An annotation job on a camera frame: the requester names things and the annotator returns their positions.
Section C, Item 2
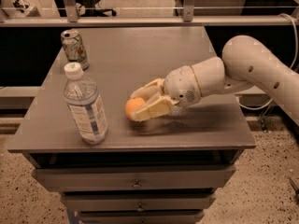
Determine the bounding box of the bottom grey drawer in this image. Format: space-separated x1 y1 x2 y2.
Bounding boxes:
79 210 204 224

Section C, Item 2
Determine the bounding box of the white cable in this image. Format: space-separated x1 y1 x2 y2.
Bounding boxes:
236 12 299 112

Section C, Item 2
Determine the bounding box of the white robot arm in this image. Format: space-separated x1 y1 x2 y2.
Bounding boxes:
128 35 299 124

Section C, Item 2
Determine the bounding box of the middle grey drawer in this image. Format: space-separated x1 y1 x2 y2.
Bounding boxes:
61 193 216 212

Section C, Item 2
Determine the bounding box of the green soda can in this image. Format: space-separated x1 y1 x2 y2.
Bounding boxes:
61 30 89 70

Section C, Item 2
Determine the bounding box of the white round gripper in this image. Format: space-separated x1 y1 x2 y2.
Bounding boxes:
131 66 202 122

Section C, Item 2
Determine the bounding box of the clear plastic water bottle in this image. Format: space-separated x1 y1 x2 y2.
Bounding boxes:
64 63 107 145

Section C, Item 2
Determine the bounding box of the grey drawer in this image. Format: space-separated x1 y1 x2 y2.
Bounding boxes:
32 164 235 192
79 210 204 224
61 193 216 212

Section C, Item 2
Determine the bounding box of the metal window rail frame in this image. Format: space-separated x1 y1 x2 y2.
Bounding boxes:
1 0 299 27

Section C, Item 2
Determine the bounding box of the top grey drawer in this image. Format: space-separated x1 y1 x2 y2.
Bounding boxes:
32 164 235 192

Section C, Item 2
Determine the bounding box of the orange fruit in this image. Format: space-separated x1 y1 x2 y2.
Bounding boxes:
125 97 145 121

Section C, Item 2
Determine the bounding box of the grey drawer cabinet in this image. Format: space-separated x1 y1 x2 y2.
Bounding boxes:
9 27 254 224

